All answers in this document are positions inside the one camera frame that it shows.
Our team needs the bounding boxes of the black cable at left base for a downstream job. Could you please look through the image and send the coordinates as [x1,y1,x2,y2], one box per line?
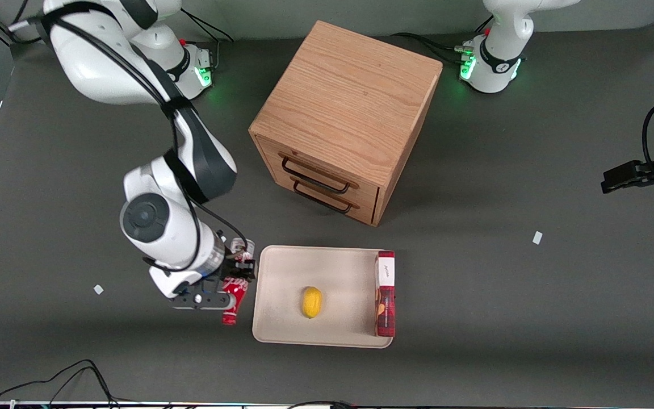
[389,16,495,64]

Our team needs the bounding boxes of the black metal drawer handle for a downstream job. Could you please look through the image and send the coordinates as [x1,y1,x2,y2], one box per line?
[293,181,354,215]
[280,156,353,195]

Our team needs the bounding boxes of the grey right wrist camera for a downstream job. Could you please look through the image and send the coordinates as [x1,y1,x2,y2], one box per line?
[169,289,232,311]

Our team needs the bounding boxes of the black floor cables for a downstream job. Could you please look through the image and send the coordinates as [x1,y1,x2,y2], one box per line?
[0,352,135,409]

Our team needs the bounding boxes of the black cable at base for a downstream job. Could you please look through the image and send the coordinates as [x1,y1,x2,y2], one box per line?
[179,8,236,71]
[389,16,495,64]

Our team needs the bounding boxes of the black cable at right base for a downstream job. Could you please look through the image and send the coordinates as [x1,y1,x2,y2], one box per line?
[179,8,236,71]

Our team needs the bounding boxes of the red cookie box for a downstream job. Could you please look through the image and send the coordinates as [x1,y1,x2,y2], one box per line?
[374,250,397,338]

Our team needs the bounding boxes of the red soda can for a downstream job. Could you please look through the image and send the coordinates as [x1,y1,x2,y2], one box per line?
[221,238,256,327]

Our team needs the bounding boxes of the wooden two-drawer cabinet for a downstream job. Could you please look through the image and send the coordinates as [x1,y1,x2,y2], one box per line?
[248,20,444,228]

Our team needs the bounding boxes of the yellow lemon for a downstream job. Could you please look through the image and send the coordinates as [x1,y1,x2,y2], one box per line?
[302,286,323,319]

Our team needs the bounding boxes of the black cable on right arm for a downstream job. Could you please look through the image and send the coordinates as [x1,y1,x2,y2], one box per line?
[36,5,248,272]

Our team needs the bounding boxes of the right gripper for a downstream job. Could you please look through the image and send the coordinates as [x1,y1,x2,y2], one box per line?
[149,250,258,299]

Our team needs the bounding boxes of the beige plastic tray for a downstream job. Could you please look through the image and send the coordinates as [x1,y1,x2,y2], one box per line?
[251,245,396,349]

